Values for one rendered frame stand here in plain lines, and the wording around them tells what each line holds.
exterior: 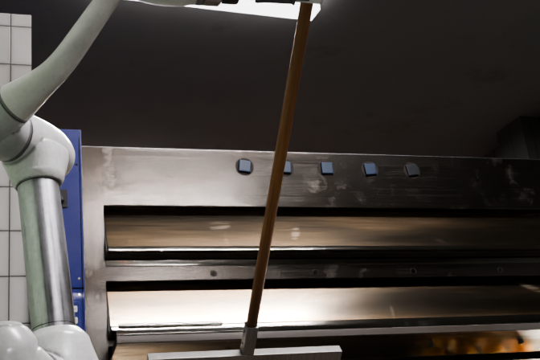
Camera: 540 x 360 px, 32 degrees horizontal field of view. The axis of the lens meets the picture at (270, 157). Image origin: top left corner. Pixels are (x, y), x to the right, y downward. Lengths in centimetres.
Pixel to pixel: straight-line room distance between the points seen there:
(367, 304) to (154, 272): 75
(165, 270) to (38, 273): 97
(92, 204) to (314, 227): 78
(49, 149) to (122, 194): 89
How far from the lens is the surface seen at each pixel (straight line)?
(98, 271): 314
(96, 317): 310
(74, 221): 315
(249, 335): 263
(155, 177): 328
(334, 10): 534
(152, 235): 320
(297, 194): 340
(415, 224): 355
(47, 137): 239
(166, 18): 526
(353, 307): 333
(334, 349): 276
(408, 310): 341
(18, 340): 204
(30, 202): 234
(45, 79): 224
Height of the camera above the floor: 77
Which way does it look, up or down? 22 degrees up
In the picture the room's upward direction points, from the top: 6 degrees counter-clockwise
